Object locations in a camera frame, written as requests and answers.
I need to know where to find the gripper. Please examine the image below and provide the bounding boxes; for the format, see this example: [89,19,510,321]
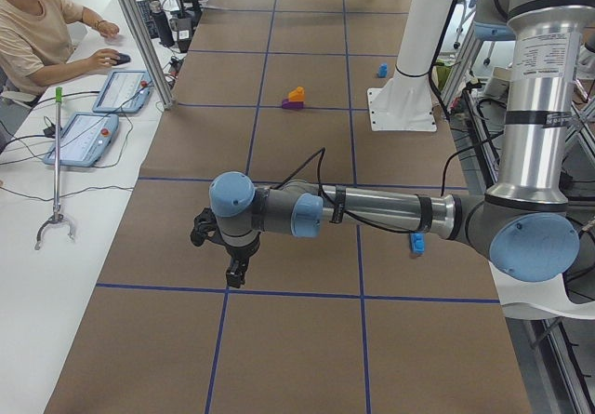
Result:
[190,207,260,288]

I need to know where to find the purple trapezoid block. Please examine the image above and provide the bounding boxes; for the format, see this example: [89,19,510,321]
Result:
[281,99,304,110]

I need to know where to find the orange trapezoid block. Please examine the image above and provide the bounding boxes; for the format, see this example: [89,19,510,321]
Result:
[287,87,305,102]

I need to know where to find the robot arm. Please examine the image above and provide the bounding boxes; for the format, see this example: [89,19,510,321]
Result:
[190,0,594,287]

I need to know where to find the long blue block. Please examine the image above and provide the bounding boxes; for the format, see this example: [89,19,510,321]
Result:
[409,233,426,256]

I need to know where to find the reacher grabber tool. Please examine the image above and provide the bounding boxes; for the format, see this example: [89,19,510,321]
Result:
[34,87,74,250]

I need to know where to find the lower teach pendant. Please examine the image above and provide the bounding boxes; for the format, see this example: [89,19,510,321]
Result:
[59,112,119,167]

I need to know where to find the teach pendant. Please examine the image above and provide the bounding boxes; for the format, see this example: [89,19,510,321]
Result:
[92,69,152,114]
[59,112,119,167]

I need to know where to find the upper teach pendant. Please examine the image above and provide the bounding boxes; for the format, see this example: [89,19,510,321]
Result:
[92,69,152,114]

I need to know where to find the computer mouse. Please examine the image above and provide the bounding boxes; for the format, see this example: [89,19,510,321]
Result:
[115,53,131,66]

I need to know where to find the small blue block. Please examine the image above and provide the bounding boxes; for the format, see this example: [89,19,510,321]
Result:
[377,62,389,78]

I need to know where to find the black water bottle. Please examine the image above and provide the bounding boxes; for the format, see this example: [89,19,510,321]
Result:
[150,0,175,47]

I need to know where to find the white chair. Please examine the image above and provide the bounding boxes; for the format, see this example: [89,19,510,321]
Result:
[489,263,594,320]

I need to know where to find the seated person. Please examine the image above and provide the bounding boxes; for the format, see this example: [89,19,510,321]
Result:
[1,0,121,98]

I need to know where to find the aluminium frame post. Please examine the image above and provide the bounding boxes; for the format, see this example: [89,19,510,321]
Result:
[118,0,175,110]

